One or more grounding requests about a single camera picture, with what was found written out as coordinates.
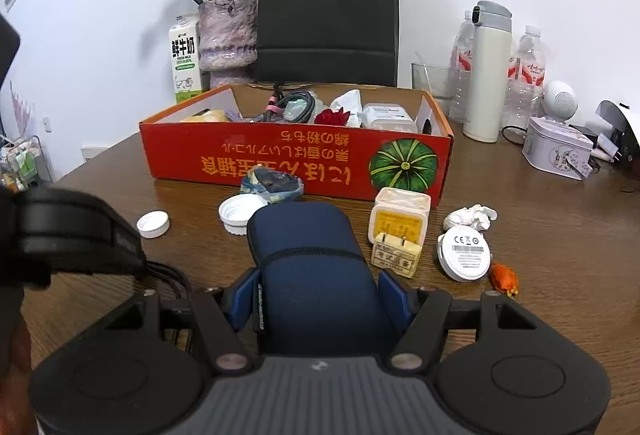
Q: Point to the white green milk carton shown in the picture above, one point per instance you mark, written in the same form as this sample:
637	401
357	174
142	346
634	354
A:
185	65

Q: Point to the white round disc device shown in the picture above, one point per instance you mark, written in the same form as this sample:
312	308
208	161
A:
465	255

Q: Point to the crumpled white tissue ball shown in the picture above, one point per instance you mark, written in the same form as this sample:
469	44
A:
470	217

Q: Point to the navy zip pouch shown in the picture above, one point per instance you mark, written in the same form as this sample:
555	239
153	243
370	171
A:
310	275

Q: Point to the black paper bag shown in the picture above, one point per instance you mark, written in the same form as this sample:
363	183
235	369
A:
325	15

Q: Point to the white paper sheet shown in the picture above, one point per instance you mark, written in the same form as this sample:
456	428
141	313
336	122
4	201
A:
634	130

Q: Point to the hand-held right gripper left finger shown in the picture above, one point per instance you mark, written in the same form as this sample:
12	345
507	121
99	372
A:
245	300

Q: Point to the white pen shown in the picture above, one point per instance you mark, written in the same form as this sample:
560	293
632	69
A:
600	155

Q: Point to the purple glass vase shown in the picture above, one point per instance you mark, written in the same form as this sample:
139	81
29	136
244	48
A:
227	40

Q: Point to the orange dried flower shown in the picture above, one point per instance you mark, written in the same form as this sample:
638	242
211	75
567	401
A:
505	280

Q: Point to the white wall socket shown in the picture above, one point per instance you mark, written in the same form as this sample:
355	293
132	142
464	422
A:
91	152
47	123

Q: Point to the dark blurred object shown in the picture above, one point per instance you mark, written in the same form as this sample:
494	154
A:
7	50

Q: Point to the blue green wrapper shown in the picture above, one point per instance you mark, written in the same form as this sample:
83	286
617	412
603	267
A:
272	185

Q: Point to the wooden desk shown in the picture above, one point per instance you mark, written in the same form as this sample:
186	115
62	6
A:
550	240

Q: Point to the clear glass cup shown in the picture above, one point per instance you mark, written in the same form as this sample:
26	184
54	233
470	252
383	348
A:
435	80

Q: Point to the cream charger with yellow label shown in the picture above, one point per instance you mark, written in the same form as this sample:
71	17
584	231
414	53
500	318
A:
400	215

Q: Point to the white printed tin box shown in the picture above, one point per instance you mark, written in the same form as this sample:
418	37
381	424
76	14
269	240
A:
550	150

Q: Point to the yellowed wall charger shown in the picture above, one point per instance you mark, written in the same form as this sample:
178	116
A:
397	260

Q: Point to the red artificial flower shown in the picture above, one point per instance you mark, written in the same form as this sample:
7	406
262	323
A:
331	117

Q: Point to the white round speaker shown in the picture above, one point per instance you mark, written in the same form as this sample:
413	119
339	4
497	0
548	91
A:
559	99

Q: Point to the clear cotton swab box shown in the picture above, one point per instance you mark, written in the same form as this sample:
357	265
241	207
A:
387	117

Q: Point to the small white bottle cap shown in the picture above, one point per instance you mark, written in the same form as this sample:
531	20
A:
153	225

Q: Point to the black desk device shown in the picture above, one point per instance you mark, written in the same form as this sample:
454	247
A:
602	110

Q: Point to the white thermos bottle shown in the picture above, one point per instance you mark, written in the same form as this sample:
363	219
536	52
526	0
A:
485	85

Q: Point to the large white bottle cap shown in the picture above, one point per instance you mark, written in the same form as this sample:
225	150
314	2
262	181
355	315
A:
237	212

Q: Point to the clear water bottle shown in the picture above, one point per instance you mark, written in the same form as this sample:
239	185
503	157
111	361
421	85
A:
511	90
531	85
459	80

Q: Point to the person's left hand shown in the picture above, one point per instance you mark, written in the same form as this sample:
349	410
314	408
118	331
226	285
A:
20	380

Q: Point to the small black box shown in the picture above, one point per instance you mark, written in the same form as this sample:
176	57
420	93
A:
584	132

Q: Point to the red cardboard box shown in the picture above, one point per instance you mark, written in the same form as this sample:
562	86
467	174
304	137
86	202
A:
165	150

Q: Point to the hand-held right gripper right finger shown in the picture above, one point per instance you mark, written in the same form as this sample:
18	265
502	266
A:
397	302

